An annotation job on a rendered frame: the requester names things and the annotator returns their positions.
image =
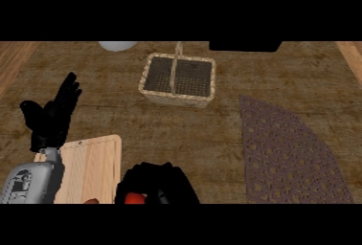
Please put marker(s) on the purple-grey woven placemat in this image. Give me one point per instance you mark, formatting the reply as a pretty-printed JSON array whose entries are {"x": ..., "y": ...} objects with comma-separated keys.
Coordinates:
[{"x": 287, "y": 156}]

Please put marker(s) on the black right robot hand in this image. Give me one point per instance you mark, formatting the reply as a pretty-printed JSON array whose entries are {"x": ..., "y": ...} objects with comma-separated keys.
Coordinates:
[{"x": 160, "y": 180}]

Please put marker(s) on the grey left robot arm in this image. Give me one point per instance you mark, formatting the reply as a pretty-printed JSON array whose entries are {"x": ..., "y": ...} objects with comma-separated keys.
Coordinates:
[{"x": 30, "y": 183}]

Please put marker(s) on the pale grey bowl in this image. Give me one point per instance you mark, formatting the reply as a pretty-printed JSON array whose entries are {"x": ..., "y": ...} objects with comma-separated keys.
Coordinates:
[{"x": 117, "y": 45}]

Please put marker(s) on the pale wooden cutting board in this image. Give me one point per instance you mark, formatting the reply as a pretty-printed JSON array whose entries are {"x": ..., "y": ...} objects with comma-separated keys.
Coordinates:
[{"x": 92, "y": 169}]

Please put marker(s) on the red tomato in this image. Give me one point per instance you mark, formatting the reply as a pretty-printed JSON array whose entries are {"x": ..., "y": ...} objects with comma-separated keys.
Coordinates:
[{"x": 135, "y": 199}]

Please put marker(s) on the black appliance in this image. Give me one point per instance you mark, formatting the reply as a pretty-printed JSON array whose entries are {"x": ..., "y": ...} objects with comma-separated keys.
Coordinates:
[{"x": 245, "y": 46}]

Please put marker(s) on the small reddish-brown vegetable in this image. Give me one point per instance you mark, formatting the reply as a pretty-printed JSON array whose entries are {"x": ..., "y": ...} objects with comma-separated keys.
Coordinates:
[{"x": 92, "y": 201}]

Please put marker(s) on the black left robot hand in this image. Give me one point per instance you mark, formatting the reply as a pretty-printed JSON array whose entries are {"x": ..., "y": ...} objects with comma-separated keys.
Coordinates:
[{"x": 52, "y": 121}]

